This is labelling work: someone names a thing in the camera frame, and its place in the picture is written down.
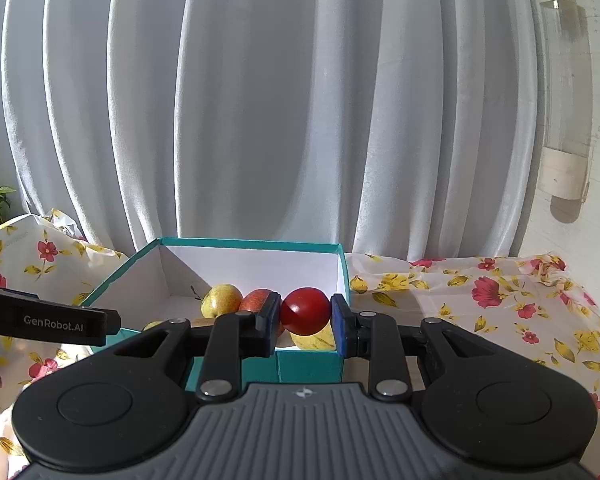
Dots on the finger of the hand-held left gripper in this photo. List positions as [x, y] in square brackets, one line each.
[10, 291]
[55, 322]

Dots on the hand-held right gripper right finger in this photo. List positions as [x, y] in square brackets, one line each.
[337, 322]

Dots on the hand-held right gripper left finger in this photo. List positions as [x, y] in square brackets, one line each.
[272, 322]

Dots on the dark red apple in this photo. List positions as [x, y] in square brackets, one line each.
[254, 302]

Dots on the red cherry tomato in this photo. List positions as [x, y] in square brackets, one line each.
[305, 310]

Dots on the teal cardboard box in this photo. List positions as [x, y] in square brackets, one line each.
[305, 367]

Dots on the spotted yellow pear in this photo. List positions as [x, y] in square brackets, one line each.
[314, 342]

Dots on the yellow-green pear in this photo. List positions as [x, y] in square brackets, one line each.
[221, 300]

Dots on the floral tablecloth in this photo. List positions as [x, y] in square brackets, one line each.
[480, 320]

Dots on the white curtain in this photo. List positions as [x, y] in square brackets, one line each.
[280, 85]

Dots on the clear plastic bottle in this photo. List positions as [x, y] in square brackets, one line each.
[565, 85]

